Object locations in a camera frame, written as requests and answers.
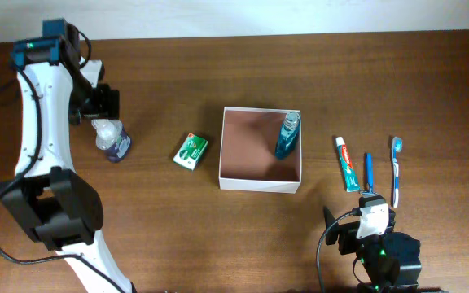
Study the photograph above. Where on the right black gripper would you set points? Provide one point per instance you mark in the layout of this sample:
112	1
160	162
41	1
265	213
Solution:
347	236

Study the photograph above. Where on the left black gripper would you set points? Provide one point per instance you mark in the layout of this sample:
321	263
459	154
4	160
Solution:
97	102

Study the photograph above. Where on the clear foaming soap pump bottle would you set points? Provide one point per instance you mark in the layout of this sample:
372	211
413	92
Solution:
112	139

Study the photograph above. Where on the green white soap box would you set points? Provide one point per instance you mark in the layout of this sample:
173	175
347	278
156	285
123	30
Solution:
191	151

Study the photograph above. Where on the teal mouthwash bottle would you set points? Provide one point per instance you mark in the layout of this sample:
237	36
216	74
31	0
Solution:
288	135

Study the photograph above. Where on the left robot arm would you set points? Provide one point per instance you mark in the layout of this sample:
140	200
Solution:
49	201

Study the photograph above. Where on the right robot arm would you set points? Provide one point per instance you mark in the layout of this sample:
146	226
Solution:
390	258

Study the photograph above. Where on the green red toothpaste tube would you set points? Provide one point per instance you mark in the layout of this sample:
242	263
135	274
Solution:
350	177

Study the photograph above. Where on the blue disposable razor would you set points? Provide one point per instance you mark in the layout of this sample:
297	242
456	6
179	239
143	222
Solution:
369	191

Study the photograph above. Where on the white open cardboard box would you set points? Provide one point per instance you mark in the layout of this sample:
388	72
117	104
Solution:
247	160

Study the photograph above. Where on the blue white toothbrush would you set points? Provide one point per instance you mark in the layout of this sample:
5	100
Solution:
395	149

